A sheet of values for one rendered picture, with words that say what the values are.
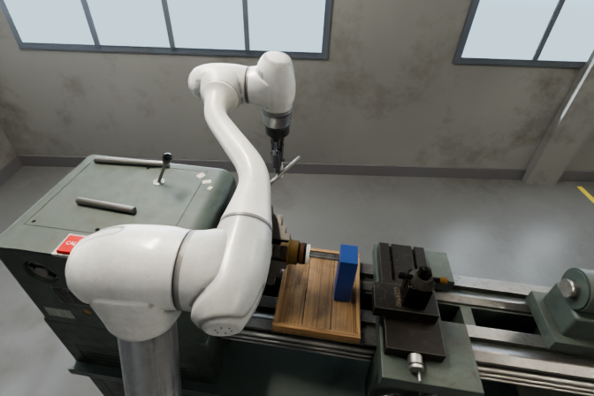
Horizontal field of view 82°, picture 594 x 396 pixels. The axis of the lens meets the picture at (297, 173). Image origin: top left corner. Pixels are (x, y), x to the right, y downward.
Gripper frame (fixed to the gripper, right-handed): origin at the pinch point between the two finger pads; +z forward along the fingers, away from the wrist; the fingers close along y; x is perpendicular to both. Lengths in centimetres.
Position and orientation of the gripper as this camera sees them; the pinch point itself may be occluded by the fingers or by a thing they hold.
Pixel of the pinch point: (277, 170)
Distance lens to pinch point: 117.3
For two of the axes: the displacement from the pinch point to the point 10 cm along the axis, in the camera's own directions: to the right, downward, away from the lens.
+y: 1.4, -6.9, 7.2
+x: -9.9, -1.1, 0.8
